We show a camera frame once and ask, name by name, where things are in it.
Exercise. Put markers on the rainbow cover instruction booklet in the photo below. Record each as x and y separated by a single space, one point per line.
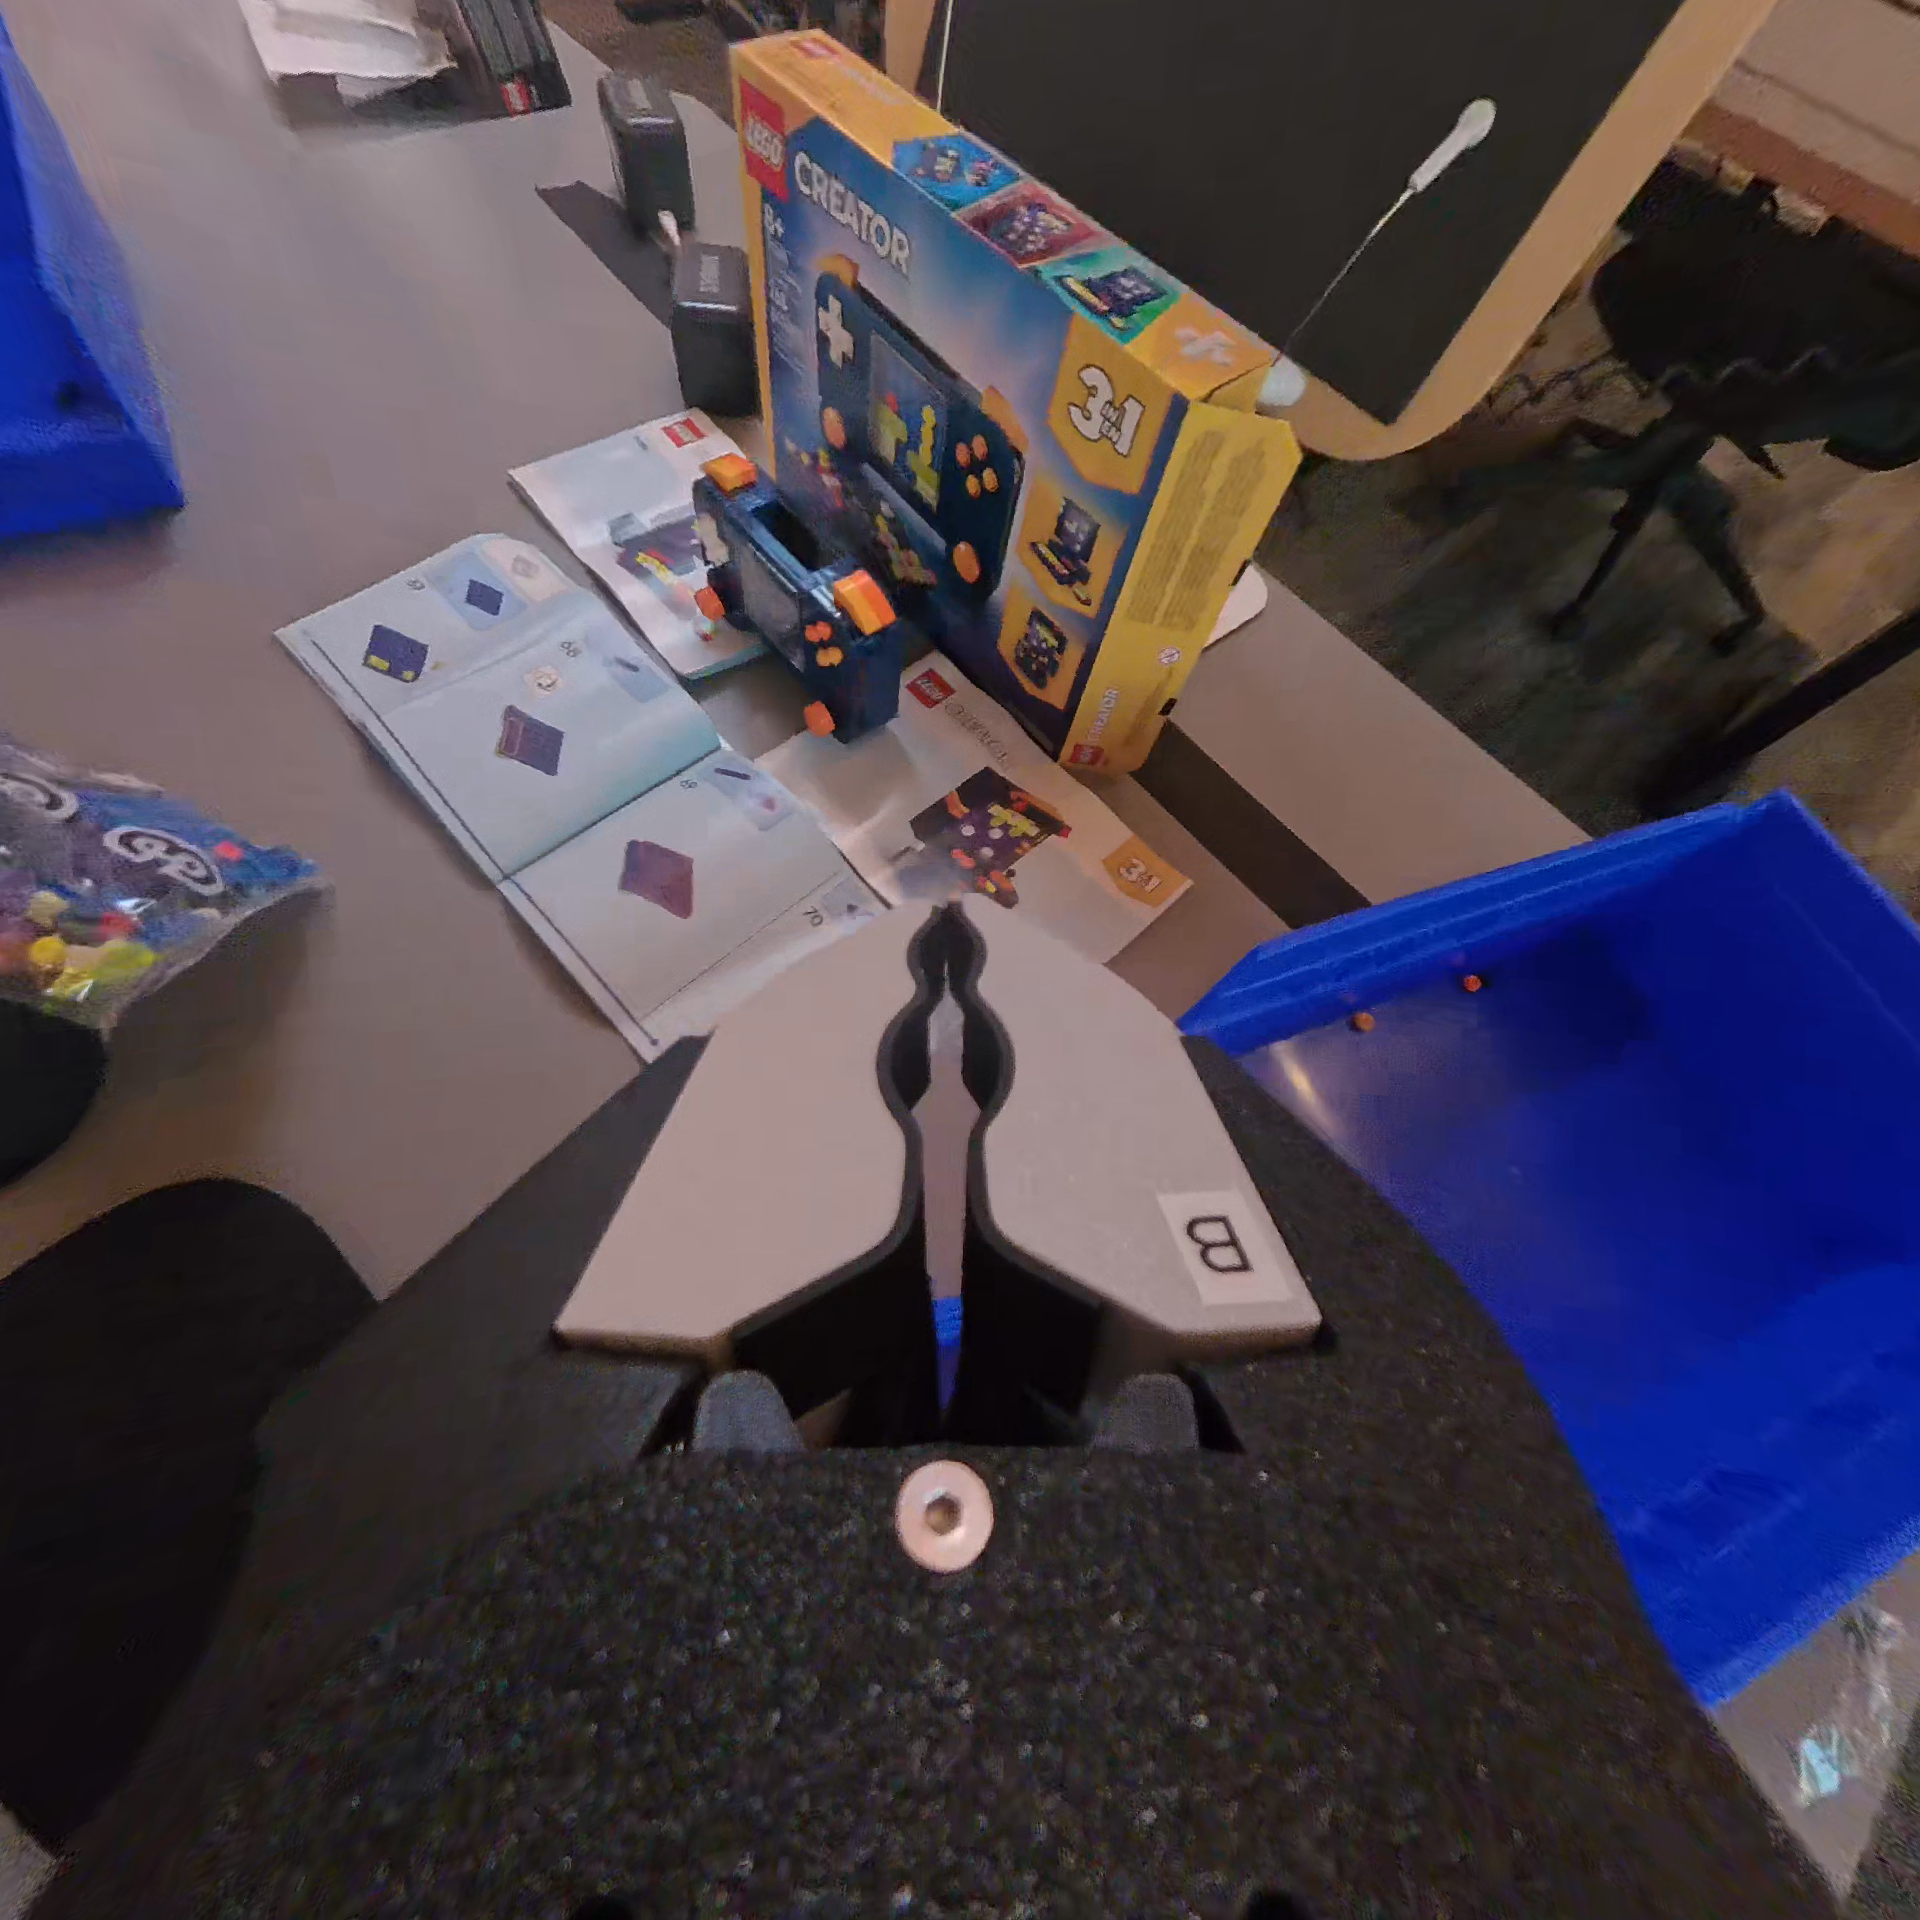
601 494

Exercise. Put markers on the clear plastic wrapper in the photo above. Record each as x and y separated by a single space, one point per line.
1838 1756

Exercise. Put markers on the yellow toy brick set box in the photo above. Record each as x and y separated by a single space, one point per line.
1201 494

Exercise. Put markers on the black panel with wooden rim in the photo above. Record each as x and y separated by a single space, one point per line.
1201 148

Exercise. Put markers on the blue toy brick game console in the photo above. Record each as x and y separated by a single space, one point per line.
841 660

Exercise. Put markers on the black box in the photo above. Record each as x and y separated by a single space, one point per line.
495 54

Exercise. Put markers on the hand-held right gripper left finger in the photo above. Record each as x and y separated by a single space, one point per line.
751 1200

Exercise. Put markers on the brick instruction booklet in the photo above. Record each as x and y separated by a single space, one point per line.
601 780

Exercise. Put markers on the clear bag of toy bricks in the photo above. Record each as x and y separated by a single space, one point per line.
135 886

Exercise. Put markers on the white papers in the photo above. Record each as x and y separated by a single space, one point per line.
346 38

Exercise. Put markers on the large blue plastic bin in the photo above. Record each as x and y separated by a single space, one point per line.
1652 1276
77 375

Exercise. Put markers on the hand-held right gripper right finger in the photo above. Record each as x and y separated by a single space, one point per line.
1109 1170

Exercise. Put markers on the arcade cover instruction booklet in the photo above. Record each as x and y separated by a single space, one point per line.
870 780

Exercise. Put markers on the black office chair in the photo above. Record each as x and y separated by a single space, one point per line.
1725 315

